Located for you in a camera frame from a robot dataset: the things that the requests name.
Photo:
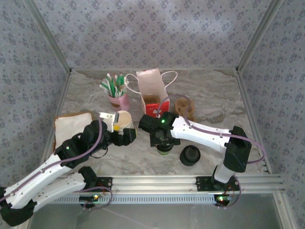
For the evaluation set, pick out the green paper coffee cup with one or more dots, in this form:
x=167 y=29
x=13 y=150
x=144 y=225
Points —
x=164 y=153

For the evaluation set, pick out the red printed paper bag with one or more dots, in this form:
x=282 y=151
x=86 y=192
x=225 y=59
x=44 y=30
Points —
x=152 y=81

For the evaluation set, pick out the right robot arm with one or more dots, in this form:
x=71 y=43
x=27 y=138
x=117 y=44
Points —
x=202 y=133

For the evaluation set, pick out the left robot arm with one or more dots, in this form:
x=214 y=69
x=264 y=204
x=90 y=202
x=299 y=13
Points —
x=35 y=176

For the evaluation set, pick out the white paper napkins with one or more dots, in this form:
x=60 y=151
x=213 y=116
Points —
x=71 y=126

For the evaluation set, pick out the pink straw holder cup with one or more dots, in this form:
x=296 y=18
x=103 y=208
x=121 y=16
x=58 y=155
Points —
x=121 y=102

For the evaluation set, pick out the stack of pulp cup carriers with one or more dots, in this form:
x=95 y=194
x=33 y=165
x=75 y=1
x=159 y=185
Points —
x=182 y=105

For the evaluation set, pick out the green striped wrapped straw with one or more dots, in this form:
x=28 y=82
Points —
x=106 y=87

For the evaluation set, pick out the stack of black cup lids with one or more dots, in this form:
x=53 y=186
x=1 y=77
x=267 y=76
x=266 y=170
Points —
x=190 y=155

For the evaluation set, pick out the wooden stir stick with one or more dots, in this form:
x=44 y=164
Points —
x=114 y=81

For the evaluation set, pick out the small controller board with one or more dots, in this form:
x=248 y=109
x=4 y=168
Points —
x=89 y=198
x=222 y=199

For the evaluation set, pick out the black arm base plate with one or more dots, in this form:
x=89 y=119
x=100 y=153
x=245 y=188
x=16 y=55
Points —
x=202 y=183
x=104 y=183

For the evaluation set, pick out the aluminium mounting rail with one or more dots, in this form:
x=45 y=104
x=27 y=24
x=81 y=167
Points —
x=155 y=182

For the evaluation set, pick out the aluminium table end rail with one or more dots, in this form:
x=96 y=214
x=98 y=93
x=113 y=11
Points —
x=155 y=69

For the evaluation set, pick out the aluminium table side rail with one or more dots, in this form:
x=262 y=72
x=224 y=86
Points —
x=251 y=107

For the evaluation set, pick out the aluminium corner post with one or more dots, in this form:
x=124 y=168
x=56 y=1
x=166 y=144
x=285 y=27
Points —
x=258 y=33

